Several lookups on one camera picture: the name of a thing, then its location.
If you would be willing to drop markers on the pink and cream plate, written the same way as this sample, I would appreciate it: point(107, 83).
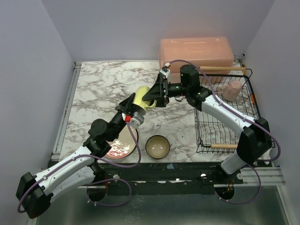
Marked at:
point(122, 146)

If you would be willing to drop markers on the black wire dish rack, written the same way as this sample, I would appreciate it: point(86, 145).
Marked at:
point(213, 136)

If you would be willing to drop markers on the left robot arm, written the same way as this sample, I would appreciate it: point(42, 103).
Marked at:
point(36, 192)

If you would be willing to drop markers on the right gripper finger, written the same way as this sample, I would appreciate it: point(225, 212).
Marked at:
point(161, 102)
point(154, 93)

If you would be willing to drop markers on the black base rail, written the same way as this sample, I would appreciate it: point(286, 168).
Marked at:
point(150, 179)

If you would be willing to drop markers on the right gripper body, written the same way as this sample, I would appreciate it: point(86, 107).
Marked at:
point(165, 89)

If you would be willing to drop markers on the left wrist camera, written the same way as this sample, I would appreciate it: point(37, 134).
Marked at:
point(136, 120)

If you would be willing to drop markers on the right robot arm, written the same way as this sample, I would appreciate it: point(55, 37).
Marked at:
point(254, 135)

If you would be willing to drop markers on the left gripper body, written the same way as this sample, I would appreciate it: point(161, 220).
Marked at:
point(125, 109)

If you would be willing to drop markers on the yellow-green ceramic mug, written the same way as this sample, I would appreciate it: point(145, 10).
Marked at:
point(142, 106)

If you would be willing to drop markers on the dark bowl cream inside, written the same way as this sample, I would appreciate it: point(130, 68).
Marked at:
point(157, 147)

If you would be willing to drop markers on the translucent pink storage box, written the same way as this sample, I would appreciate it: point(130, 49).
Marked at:
point(201, 51)

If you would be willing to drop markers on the pink ceramic mug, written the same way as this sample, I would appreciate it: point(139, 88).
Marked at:
point(231, 91)

